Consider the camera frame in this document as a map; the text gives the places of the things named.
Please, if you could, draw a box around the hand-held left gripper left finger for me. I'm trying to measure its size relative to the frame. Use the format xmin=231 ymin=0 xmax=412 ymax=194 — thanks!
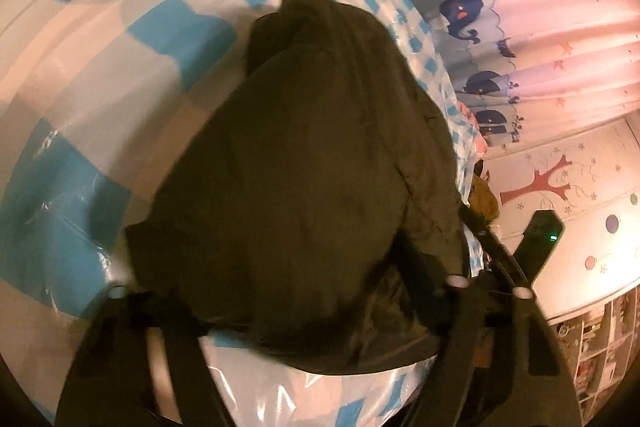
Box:
xmin=54 ymin=284 xmax=237 ymax=427

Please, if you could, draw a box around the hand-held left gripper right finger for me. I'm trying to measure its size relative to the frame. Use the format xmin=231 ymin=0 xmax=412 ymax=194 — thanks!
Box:
xmin=400 ymin=274 xmax=584 ymax=427

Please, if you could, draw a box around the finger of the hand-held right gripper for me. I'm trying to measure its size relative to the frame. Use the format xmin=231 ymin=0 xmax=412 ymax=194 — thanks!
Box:
xmin=469 ymin=218 xmax=529 ymax=291

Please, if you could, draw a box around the black jacket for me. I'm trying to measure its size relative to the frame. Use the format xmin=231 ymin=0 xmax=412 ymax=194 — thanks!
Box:
xmin=124 ymin=0 xmax=482 ymax=376

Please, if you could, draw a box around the mustard yellow garment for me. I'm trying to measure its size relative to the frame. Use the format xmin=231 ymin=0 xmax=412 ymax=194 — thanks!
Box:
xmin=469 ymin=171 xmax=501 ymax=224

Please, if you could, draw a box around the pink cloth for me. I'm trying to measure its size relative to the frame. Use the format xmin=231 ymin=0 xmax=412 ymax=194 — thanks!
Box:
xmin=457 ymin=102 xmax=489 ymax=156

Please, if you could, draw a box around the white storage shelf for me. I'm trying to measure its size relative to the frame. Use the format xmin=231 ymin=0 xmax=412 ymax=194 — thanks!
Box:
xmin=547 ymin=279 xmax=640 ymax=414

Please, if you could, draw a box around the whale print curtain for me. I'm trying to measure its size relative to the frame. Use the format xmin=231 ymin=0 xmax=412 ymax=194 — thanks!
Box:
xmin=374 ymin=0 xmax=640 ymax=148

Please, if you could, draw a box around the blue white checked plastic sheet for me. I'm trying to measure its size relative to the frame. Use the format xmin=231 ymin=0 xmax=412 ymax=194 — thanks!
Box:
xmin=0 ymin=0 xmax=487 ymax=427

